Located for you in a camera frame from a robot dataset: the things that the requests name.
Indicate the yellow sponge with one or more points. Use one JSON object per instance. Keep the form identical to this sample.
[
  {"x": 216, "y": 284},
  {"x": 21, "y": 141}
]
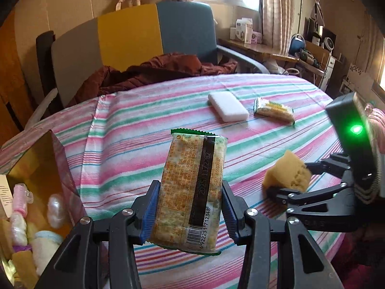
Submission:
[
  {"x": 24, "y": 265},
  {"x": 285, "y": 171}
]

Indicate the green cracker packet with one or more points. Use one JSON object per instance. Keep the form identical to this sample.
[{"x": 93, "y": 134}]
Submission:
[
  {"x": 186, "y": 171},
  {"x": 273, "y": 110}
]

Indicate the magenta blanket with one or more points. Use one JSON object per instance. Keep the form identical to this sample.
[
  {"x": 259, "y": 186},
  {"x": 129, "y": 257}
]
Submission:
[{"x": 364, "y": 262}]

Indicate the small white box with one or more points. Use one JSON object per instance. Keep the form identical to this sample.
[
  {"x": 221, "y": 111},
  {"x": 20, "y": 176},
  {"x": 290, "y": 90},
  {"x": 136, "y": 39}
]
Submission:
[{"x": 233, "y": 33}]

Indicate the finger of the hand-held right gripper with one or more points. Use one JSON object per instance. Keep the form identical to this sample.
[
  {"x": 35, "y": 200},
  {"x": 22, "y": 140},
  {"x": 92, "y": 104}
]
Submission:
[
  {"x": 300, "y": 200},
  {"x": 331, "y": 165}
]

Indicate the light blue white cloth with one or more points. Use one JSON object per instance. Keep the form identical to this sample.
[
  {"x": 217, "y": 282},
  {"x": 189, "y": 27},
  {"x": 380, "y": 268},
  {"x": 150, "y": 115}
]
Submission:
[{"x": 45, "y": 250}]

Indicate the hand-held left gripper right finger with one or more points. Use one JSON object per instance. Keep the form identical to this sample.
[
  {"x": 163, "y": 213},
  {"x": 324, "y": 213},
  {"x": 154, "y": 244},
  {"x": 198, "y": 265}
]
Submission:
[{"x": 230, "y": 216}]

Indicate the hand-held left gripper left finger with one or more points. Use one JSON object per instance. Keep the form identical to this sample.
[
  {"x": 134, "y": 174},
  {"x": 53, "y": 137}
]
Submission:
[{"x": 150, "y": 216}]

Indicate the grey yellow blue chair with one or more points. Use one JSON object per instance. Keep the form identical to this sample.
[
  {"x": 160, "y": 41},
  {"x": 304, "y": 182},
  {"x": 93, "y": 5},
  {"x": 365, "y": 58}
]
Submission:
[{"x": 129, "y": 36}]

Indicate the blue bag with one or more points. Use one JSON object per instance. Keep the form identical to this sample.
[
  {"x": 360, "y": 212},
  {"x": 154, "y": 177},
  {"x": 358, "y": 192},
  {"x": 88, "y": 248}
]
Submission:
[{"x": 296, "y": 45}]

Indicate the white foam block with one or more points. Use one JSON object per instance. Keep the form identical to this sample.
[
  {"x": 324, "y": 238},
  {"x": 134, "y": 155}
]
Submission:
[{"x": 228, "y": 106}]

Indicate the pink hair roller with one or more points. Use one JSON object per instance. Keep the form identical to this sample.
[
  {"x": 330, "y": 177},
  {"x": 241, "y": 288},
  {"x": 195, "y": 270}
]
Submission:
[{"x": 21, "y": 198}]

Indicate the gold cardboard box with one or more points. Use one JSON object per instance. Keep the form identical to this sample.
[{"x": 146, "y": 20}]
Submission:
[{"x": 39, "y": 162}]

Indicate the pink box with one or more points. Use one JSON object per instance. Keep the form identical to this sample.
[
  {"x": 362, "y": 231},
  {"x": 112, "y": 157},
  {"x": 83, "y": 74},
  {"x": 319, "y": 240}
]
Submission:
[{"x": 256, "y": 37}]

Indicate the white pearly wad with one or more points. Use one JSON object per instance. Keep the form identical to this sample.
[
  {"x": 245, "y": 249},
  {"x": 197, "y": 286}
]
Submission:
[
  {"x": 18, "y": 228},
  {"x": 55, "y": 210}
]

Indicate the pink green striped bedsheet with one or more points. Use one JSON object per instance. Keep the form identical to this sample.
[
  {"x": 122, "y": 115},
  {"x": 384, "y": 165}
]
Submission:
[{"x": 126, "y": 144}]

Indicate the wooden wardrobe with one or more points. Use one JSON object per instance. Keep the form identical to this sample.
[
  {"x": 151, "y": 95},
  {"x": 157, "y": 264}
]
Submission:
[{"x": 12, "y": 90}]

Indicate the wooden desk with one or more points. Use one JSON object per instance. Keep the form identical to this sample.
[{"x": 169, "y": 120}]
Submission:
[{"x": 258, "y": 51}]

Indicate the white medicine box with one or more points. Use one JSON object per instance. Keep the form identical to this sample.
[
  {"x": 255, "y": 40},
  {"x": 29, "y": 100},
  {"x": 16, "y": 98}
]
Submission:
[{"x": 244, "y": 30}]

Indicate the maroon jacket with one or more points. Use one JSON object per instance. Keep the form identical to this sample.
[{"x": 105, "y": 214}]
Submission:
[{"x": 162, "y": 69}]

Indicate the wooden storage shelf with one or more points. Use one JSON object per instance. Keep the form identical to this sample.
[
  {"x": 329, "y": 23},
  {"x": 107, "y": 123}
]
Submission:
[{"x": 315, "y": 57}]

